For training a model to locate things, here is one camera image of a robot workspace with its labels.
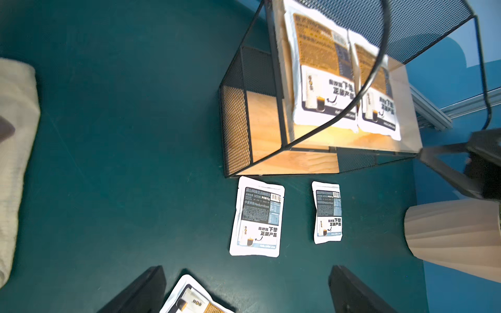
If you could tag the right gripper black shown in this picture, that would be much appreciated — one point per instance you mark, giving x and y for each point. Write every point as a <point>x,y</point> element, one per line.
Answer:
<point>480,178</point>

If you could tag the grey coffee bag right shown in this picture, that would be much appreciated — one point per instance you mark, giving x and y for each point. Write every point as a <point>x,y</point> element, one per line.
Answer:
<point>328,222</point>

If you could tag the grey coffee bag left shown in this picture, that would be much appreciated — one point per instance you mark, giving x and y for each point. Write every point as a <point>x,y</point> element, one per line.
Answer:
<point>258,220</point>

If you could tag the beige work glove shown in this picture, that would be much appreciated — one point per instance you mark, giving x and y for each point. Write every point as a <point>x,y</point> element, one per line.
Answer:
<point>20,116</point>

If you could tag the grey coffee bag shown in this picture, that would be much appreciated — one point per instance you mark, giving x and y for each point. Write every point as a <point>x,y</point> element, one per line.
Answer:
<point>328,222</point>
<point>258,220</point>

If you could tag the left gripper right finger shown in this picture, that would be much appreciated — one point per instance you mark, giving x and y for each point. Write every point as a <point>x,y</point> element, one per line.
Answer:
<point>350,294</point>

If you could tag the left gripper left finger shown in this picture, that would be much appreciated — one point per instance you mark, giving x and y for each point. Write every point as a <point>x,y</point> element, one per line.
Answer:
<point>144,294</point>

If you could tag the potted white flower plant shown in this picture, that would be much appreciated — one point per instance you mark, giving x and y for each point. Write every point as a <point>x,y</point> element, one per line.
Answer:
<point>462,234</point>

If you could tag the black wire wooden shelf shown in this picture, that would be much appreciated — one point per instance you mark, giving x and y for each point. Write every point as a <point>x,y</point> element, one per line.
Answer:
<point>256,94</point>

